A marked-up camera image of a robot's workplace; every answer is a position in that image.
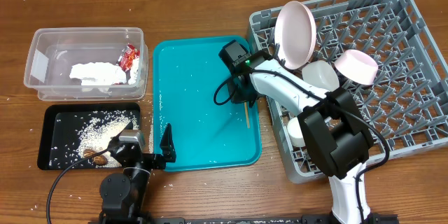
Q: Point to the small pink plate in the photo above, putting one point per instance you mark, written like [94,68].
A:
[357,66]

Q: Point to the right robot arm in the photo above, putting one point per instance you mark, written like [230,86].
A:
[336,136]

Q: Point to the black tray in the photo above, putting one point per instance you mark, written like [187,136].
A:
[49,122]

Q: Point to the brown food scraps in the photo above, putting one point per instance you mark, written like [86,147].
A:
[99,160]

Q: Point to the teal serving tray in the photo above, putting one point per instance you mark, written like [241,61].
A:
[207,132]

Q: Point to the white cup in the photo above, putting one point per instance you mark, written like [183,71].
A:
[295,133]

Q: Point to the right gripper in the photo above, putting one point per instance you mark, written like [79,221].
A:
[243,95]

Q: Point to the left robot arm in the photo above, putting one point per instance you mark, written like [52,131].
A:
[123,193]

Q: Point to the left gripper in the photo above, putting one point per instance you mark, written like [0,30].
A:
[167,150]

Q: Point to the white rice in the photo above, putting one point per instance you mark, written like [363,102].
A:
[75,132]

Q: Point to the wooden chopstick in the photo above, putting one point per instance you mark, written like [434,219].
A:
[246,110]

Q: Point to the large white plate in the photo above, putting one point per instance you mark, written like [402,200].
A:
[295,32]

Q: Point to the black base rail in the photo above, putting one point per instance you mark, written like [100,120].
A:
[305,219]

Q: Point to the grey metal bowl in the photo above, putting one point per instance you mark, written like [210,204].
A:
[320,74]

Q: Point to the white napkin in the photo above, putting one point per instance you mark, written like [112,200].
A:
[105,73]

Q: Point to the clear plastic bin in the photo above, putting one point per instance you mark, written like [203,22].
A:
[53,51]

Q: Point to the red snack wrapper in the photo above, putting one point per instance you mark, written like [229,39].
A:
[129,54]

